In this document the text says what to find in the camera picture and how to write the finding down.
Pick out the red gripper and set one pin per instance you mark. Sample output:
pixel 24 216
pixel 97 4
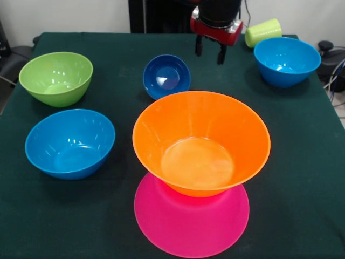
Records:
pixel 215 33

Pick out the small dark blue bowl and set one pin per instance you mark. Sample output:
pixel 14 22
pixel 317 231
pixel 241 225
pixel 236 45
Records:
pixel 165 75

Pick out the yellow-green cup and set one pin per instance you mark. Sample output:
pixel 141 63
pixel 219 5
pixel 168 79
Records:
pixel 262 32

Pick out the orange bowl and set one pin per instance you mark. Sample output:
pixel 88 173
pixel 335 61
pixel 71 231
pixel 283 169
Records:
pixel 199 129

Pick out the large blue bowl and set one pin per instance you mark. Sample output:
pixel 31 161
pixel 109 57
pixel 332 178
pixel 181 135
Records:
pixel 67 145
pixel 285 62

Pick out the pink bowl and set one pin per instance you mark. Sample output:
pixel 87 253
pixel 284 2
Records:
pixel 188 226

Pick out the grey chair base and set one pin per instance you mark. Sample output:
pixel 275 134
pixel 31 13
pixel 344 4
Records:
pixel 331 59
pixel 16 62

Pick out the lime green bowl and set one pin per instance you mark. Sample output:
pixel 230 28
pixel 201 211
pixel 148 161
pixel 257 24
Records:
pixel 56 78

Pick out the dark green tablecloth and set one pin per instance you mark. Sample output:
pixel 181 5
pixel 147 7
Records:
pixel 81 215

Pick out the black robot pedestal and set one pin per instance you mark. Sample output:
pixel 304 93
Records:
pixel 161 16

